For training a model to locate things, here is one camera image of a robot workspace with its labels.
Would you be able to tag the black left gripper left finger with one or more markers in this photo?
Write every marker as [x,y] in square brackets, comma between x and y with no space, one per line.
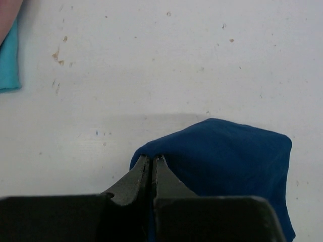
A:
[133,185]

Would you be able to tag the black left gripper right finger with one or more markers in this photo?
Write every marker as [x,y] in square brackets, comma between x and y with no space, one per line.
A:
[167,184]

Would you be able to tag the dark blue t shirt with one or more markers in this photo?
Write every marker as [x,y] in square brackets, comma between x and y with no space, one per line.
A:
[217,157]

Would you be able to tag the turquoise folded t shirt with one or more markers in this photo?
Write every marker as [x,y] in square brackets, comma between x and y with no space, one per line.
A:
[9,61]

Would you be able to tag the beige folded t shirt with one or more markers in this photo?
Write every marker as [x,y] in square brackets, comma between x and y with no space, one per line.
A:
[8,12]

